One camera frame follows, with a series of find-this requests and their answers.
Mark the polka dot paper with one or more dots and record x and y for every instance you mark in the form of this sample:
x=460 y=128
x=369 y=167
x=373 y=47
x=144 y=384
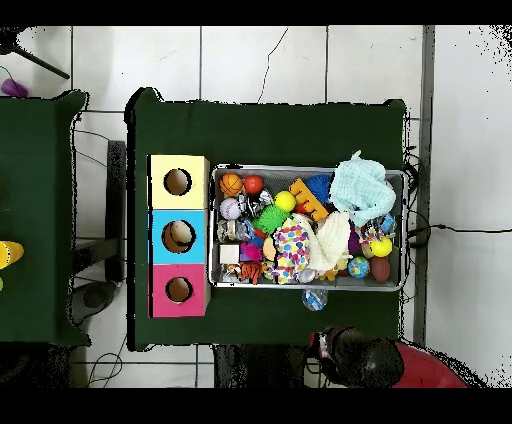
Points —
x=291 y=252

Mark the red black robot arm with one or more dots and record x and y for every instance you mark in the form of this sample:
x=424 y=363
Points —
x=380 y=364

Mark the clear mesh bin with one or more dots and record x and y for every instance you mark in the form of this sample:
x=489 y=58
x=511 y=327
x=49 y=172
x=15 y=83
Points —
x=248 y=284

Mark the cream waffle cloth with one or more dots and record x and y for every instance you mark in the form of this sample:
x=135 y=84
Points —
x=330 y=240

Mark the green spiky ball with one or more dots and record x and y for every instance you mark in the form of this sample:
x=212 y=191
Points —
x=270 y=219

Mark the orange toy brick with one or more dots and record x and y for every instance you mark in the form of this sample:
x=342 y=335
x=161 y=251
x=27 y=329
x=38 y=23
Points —
x=308 y=200

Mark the yellow smiley ball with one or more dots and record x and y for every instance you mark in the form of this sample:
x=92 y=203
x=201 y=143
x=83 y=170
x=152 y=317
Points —
x=284 y=200

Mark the blue spiky ball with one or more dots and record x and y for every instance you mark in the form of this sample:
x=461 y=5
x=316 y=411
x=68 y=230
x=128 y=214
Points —
x=318 y=187

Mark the mint green cloth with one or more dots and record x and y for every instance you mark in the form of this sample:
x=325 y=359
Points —
x=360 y=192

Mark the white baseball toy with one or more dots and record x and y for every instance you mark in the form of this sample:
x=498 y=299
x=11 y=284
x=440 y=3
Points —
x=230 y=208

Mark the red orange ball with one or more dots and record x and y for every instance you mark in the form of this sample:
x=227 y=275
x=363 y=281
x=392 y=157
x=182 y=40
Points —
x=253 y=184

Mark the orange basketball toy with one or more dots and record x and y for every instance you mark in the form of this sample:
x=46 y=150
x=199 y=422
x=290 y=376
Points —
x=230 y=184

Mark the black floor stand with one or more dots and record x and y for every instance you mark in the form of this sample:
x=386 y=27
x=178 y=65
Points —
x=116 y=208

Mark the dark green table cloth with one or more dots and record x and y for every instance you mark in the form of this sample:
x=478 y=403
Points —
x=200 y=128

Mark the yellow object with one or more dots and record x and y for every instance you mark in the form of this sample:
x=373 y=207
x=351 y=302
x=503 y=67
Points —
x=11 y=254

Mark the side table green cloth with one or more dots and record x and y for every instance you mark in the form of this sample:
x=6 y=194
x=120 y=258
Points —
x=36 y=180

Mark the purple object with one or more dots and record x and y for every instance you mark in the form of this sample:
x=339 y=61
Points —
x=15 y=88

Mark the black tripod leg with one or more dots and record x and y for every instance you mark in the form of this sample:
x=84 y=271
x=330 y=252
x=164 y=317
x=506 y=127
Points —
x=40 y=60

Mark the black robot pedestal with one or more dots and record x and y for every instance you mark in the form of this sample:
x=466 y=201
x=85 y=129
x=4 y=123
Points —
x=256 y=368

